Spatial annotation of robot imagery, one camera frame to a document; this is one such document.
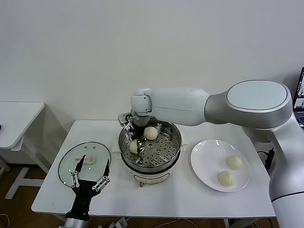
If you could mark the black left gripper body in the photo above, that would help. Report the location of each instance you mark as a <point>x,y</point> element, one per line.
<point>83,194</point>

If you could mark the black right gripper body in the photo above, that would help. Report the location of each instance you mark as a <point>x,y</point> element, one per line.
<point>137,133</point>

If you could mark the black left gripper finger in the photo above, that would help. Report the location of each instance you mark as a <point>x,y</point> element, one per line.
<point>106,175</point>
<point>75,179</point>

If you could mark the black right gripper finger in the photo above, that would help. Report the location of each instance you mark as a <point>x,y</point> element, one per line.
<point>141,147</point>

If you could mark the white steamed baozi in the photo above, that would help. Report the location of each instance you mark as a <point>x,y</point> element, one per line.
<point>234,162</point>
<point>150,133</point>
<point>226,178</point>
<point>133,147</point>

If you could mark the round glass pot lid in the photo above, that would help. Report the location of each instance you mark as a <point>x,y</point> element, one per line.
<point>64,166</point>

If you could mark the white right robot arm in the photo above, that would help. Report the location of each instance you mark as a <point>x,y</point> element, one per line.
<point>180,107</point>

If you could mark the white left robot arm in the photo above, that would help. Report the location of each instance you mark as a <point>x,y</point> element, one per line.
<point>76,222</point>

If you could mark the perforated steel steamer basket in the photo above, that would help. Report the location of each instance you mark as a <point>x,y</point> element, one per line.
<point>164,152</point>

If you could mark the white electric cooker pot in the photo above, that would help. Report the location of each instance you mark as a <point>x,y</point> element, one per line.
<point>152,177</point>

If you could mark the round white plate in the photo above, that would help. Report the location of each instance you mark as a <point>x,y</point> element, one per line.
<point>209,156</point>

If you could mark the white side desk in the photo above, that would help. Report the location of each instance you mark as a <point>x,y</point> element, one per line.
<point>19,118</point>

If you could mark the grey open laptop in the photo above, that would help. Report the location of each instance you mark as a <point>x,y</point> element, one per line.
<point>301,90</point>

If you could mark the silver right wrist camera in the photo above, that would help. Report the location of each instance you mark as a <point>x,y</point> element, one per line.
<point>123,118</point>

